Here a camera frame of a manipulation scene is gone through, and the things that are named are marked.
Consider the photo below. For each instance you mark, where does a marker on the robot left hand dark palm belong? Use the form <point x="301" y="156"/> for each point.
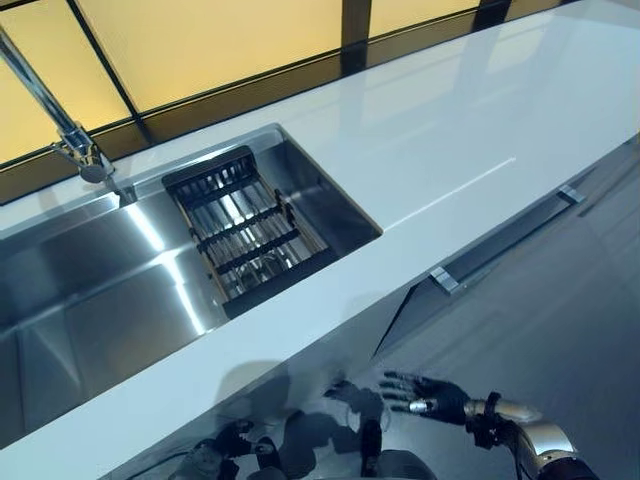
<point x="227" y="442"/>

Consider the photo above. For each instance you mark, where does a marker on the robot right hand dark palm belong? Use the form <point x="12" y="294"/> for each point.
<point x="440" y="397"/>

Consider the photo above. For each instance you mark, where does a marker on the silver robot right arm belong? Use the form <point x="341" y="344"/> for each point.
<point x="545" y="440"/>

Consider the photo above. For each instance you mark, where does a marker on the grey dishwasher door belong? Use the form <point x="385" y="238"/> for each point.
<point x="540" y="310"/>

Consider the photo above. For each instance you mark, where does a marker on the black robot left foot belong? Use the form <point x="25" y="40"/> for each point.
<point x="267" y="446"/>

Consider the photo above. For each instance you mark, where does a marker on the black robot foot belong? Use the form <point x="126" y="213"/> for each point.
<point x="371" y="445"/>
<point x="267" y="446"/>

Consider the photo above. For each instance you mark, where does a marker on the robot right leg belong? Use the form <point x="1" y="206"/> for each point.
<point x="400" y="467"/>

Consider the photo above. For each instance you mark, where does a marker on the black robot right foot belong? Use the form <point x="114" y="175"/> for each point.
<point x="371" y="445"/>

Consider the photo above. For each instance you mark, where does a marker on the stainless steel kitchen sink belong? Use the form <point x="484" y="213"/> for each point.
<point x="100" y="300"/>

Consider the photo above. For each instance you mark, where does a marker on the black sink dish rack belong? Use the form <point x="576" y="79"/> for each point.
<point x="250" y="235"/>

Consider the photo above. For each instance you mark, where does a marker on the chrome kitchen faucet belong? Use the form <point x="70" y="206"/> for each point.
<point x="65" y="130"/>

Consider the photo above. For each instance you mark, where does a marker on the dark framed yellow window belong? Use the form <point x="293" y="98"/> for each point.
<point x="200" y="60"/>

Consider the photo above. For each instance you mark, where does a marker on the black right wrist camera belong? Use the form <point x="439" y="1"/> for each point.
<point x="484" y="420"/>

